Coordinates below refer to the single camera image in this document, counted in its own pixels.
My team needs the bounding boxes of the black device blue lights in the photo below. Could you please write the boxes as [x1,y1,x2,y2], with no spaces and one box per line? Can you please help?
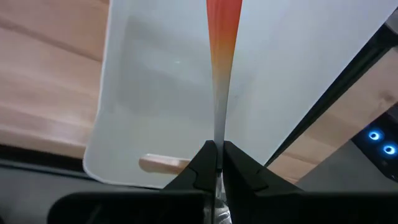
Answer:
[351,105,398,184]

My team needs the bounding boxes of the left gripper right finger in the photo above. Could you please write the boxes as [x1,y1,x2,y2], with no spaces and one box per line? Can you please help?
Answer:
[222,140,304,200]

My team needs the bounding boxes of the white plastic bin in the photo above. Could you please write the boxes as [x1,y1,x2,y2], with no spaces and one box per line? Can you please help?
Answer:
[82,0,398,190]

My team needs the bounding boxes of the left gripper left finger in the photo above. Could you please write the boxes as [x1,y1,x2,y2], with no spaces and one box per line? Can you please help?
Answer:
[163,139,218,192]

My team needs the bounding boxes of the orange-handled silver spoon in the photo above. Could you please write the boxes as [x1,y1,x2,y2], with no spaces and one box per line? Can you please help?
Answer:
[205,0,244,224]

